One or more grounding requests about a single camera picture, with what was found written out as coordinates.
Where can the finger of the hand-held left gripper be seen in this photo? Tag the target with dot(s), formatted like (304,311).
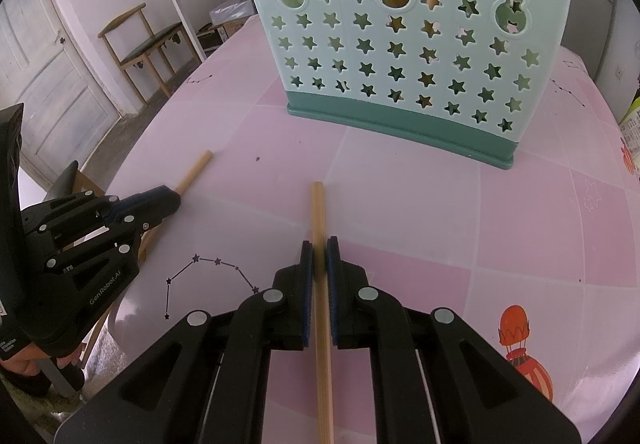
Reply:
(150,197)
(135,229)

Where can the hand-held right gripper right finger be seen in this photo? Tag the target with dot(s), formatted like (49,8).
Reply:
(332,294)

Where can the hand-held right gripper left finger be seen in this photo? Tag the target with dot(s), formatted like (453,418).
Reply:
(308,294)

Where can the teal star-hole utensil holder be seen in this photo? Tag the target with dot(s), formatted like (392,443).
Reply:
(360,109)

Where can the person's left hand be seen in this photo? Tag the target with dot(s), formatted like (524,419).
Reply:
(20,364)

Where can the pink printed tablecloth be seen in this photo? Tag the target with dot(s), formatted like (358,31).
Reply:
(400,204)

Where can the wooden chair with dark seat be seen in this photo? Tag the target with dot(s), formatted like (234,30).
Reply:
(150,41)

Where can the white panel door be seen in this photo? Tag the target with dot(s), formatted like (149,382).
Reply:
(50,73)

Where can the brown cardboard box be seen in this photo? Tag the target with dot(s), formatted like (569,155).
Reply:
(232,28)

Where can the plastic-wrapped flat box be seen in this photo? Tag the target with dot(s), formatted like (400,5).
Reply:
(230,9)

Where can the green and white packet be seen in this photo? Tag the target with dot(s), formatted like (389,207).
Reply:
(631,128)

